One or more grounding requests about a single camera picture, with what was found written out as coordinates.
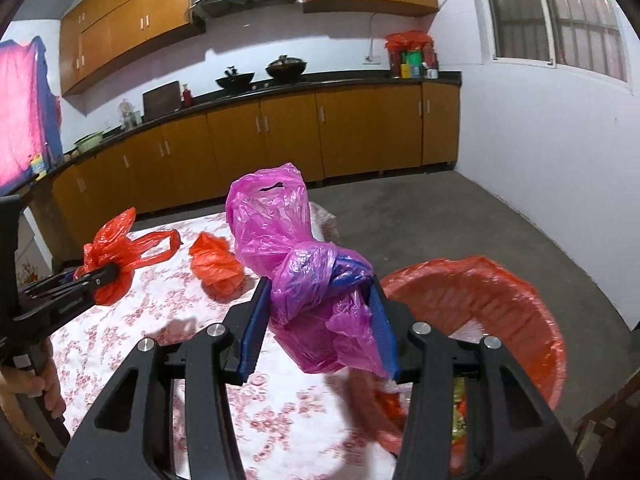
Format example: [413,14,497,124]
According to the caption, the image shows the green bowl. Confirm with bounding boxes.
[74,131,105,153]

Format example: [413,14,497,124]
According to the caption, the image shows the wooden base cabinets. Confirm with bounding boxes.
[50,82,462,221]

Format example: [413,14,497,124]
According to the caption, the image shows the yellow wrapper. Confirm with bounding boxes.
[451,379,470,447]

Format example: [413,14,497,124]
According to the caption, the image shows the brown cutting board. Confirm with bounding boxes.
[142,80,182,121]

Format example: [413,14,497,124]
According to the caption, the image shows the floral tablecloth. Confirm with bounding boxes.
[15,200,401,480]

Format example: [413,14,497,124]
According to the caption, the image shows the red plastic bag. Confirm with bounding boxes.
[74,207,183,307]
[189,232,246,301]

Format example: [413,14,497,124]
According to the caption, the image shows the wooden chair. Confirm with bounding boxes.
[575,370,640,480]

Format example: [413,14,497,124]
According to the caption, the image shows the window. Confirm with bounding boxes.
[477,0,631,83]

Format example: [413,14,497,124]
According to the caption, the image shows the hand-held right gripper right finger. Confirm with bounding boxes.
[367,280,586,480]

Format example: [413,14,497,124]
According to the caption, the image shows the black wok with lid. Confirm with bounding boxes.
[265,55,308,81]
[215,65,256,92]

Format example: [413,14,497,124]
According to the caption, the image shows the pink hanging cloth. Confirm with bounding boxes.
[0,35,63,196]

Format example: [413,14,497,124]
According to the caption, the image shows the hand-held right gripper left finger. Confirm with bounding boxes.
[55,275,273,480]

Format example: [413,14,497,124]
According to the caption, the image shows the pink plastic bag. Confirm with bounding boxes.
[225,162,401,376]

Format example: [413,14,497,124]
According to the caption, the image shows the white cabinet with flower sticker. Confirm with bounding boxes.
[15,205,53,281]

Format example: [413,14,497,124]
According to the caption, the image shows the red bag of groceries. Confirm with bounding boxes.
[385,30,441,79]

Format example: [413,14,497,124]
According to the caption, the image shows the person's left hand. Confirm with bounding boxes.
[0,345,67,436]

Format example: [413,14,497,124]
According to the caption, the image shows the black countertop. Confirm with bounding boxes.
[30,71,462,183]

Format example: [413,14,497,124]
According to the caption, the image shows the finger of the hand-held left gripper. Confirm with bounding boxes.
[24,264,120,298]
[17,282,103,323]

